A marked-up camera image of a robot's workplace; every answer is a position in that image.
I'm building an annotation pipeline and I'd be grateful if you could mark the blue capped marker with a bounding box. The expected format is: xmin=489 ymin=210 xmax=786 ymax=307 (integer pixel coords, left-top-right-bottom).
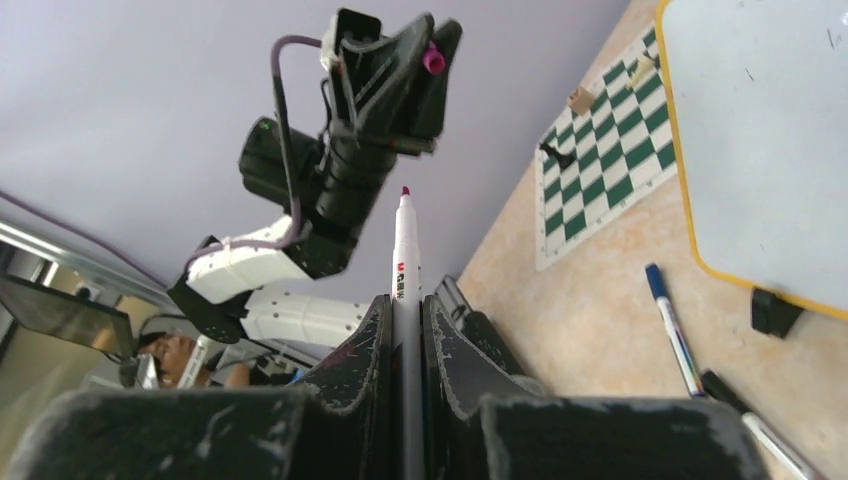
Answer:
xmin=645 ymin=263 xmax=706 ymax=397

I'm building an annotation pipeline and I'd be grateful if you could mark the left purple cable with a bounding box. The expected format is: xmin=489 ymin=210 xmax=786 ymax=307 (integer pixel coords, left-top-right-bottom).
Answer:
xmin=182 ymin=34 xmax=325 ymax=273

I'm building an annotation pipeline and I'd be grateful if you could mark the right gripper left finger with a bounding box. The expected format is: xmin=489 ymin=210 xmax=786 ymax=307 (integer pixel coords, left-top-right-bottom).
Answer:
xmin=6 ymin=295 xmax=393 ymax=479

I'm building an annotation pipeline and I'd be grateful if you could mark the black chess piece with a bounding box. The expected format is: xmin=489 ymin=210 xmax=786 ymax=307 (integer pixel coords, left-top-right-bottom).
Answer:
xmin=538 ymin=142 xmax=576 ymax=170

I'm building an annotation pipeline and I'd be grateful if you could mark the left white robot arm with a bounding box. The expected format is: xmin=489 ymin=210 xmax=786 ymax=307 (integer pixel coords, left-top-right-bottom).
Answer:
xmin=167 ymin=8 xmax=463 ymax=347

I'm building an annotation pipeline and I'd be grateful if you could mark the magenta marker body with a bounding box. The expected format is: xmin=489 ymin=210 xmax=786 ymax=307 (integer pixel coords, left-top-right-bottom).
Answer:
xmin=392 ymin=186 xmax=426 ymax=479

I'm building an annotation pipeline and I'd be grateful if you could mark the cream chess piece middle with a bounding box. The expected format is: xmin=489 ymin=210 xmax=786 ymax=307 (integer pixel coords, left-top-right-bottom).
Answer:
xmin=626 ymin=55 xmax=657 ymax=90

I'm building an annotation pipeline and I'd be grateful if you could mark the yellow-framed whiteboard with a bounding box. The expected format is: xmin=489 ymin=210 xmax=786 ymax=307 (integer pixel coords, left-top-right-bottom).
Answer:
xmin=656 ymin=1 xmax=847 ymax=338

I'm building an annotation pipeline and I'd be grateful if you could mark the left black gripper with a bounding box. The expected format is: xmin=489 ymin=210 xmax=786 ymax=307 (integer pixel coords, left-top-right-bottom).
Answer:
xmin=332 ymin=8 xmax=463 ymax=156

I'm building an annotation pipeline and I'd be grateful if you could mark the wooden cube chess piece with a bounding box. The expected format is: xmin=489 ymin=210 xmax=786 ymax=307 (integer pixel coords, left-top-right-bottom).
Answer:
xmin=567 ymin=86 xmax=596 ymax=116

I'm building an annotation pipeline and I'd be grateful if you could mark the black capped marker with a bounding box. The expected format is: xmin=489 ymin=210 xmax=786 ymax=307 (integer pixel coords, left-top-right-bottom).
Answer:
xmin=700 ymin=370 xmax=826 ymax=480

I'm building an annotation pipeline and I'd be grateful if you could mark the magenta marker cap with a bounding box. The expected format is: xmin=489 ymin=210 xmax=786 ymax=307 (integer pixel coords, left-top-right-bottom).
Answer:
xmin=422 ymin=42 xmax=446 ymax=75

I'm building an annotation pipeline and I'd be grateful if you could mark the green white chess mat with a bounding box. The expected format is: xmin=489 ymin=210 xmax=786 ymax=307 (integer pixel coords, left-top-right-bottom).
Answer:
xmin=533 ymin=26 xmax=677 ymax=271

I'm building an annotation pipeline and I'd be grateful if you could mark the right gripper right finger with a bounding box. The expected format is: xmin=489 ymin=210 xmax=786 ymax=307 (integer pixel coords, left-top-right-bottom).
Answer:
xmin=422 ymin=296 xmax=769 ymax=479

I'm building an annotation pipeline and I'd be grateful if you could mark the person operator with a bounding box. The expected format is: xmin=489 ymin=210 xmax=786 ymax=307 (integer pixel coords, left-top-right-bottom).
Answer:
xmin=136 ymin=331 xmax=251 ymax=389

